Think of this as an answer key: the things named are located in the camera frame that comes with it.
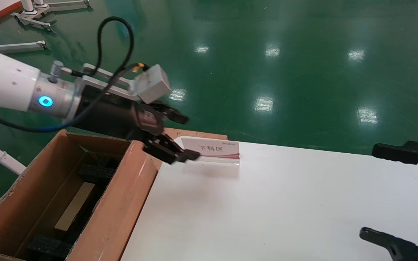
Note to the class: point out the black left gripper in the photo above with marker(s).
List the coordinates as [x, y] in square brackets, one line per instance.
[122, 116]

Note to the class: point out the small cardboard box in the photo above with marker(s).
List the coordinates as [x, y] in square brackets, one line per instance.
[74, 206]

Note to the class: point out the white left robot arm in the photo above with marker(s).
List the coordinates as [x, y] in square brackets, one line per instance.
[5, 79]

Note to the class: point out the large open cardboard box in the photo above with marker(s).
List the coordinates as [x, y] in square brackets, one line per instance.
[129, 203]

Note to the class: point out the acrylic sign with Chinese text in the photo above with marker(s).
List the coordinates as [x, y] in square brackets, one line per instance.
[216, 148]

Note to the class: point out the black foam block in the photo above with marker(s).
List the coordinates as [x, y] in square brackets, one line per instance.
[49, 248]
[96, 170]

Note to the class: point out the white stand leg bar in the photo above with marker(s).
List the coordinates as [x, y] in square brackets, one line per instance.
[20, 46]

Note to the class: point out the white wheeled stand base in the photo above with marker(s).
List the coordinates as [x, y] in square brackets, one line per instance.
[31, 12]

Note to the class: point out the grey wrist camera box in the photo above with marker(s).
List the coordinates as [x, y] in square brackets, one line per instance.
[152, 85]

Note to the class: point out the silver camera mounting bracket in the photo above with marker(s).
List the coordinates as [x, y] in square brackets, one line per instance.
[96, 84]

